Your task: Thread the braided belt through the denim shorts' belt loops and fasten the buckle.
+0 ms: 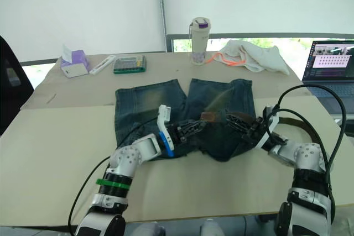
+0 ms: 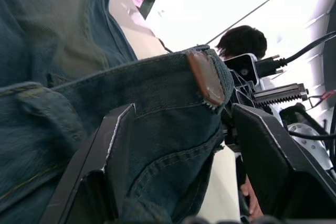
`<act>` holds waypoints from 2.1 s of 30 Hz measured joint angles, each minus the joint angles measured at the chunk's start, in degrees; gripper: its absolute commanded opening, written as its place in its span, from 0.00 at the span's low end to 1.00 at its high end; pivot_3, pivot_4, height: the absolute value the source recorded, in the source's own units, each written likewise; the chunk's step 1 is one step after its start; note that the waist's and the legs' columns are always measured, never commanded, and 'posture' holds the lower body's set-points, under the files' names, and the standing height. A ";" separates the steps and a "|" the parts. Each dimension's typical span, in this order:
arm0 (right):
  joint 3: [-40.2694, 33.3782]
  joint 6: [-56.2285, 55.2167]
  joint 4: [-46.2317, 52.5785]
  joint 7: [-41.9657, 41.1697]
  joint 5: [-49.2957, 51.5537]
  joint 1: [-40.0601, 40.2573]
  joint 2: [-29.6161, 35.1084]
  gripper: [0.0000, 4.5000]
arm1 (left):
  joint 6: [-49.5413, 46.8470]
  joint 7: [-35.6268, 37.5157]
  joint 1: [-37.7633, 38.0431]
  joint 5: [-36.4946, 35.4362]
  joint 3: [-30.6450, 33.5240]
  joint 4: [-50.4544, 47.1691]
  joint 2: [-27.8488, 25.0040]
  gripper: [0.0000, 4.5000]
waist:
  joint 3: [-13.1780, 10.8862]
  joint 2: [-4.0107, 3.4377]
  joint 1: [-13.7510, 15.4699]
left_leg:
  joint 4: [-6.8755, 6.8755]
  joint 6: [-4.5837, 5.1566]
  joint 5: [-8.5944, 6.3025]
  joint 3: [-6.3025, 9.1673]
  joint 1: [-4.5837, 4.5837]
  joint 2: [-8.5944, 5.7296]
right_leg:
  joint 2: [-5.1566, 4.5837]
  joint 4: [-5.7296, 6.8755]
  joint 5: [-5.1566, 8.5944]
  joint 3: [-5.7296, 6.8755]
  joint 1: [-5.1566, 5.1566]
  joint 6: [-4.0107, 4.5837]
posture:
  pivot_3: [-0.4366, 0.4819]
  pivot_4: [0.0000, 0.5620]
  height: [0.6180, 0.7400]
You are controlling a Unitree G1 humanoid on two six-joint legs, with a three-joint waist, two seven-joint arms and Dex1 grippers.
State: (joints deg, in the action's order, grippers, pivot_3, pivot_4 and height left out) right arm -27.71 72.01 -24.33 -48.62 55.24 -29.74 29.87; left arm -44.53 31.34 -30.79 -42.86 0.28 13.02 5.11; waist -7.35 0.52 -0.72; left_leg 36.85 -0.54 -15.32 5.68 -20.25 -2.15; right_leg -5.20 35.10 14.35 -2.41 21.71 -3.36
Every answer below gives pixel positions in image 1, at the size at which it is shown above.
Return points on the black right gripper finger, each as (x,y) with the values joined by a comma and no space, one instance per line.
(236,128)
(240,120)

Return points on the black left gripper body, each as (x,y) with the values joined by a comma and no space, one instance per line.
(177,135)

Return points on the open laptop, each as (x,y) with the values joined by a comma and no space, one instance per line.
(329,81)

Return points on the brown braided belt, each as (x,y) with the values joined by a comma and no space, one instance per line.
(211,117)

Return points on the cream tumbler with purple lid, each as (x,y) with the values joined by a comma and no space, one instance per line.
(199,42)

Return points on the small wooden stick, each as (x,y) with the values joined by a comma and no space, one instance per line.
(51,98)

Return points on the grey window frame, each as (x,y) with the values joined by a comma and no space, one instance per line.
(249,35)

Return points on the white towel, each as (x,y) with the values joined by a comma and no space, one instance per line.
(257,56)

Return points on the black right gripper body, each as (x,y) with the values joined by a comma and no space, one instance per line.
(255,136)

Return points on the black chair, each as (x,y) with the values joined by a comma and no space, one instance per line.
(12,86)

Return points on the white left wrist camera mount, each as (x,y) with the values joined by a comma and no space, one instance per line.
(166,114)

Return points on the grey rounded shape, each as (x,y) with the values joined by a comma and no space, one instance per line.
(211,227)

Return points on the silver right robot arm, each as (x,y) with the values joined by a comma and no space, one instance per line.
(307,153)

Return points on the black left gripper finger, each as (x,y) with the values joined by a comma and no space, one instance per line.
(192,135)
(193,125)

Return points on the purple tissue box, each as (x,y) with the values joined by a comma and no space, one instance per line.
(78,62)

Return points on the blue denim shorts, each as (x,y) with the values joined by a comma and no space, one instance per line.
(146,100)

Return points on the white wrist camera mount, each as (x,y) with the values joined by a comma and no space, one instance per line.
(272,124)
(166,114)

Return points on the green screwdriver bit case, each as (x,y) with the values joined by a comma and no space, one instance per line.
(129,65)

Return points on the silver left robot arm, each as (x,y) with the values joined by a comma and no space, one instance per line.
(127,158)

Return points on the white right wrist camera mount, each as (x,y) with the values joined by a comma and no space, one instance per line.
(272,124)

